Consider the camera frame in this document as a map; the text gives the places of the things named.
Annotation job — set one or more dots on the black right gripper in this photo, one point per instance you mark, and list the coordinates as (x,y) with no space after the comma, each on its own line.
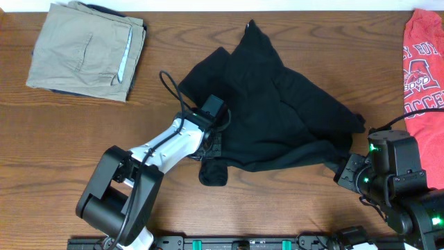
(343,176)

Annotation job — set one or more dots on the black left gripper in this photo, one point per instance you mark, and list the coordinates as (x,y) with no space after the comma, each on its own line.
(218,150)

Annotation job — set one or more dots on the black polo shirt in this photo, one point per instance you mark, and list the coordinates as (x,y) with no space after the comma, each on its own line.
(277,118)

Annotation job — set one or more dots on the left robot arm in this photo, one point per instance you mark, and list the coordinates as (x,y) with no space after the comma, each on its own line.
(121,192)

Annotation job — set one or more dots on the red printed t-shirt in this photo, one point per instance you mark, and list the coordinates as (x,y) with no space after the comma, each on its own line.
(423,88)

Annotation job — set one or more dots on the folded khaki pants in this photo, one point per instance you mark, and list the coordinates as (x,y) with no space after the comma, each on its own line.
(79,52)

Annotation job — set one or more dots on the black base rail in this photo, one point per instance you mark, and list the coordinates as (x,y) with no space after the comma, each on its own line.
(304,241)

